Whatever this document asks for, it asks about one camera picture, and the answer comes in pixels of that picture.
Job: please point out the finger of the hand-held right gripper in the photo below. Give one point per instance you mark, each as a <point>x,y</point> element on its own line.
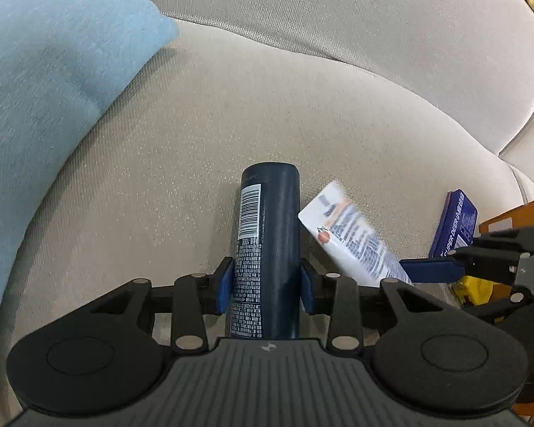
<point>498,307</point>
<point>431,270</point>

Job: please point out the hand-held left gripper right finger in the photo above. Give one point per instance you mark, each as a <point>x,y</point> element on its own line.
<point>306,290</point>

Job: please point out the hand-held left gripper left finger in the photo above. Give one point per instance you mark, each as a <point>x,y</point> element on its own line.
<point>224,285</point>

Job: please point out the dark blue bottle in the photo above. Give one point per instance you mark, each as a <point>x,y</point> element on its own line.
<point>267,249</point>

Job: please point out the white labelled tube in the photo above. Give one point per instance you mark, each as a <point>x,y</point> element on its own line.
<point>351,235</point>

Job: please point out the yellow item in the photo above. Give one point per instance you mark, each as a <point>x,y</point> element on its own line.
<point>474,290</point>

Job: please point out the blue tin box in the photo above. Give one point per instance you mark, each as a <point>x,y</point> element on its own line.
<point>456,222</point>

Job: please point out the orange cardboard box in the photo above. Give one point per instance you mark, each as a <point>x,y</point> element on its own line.
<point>520,213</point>

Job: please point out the beige sofa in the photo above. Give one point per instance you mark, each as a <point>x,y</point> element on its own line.
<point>293,98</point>

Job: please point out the light blue pillow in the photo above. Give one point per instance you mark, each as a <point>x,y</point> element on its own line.
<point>40,106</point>

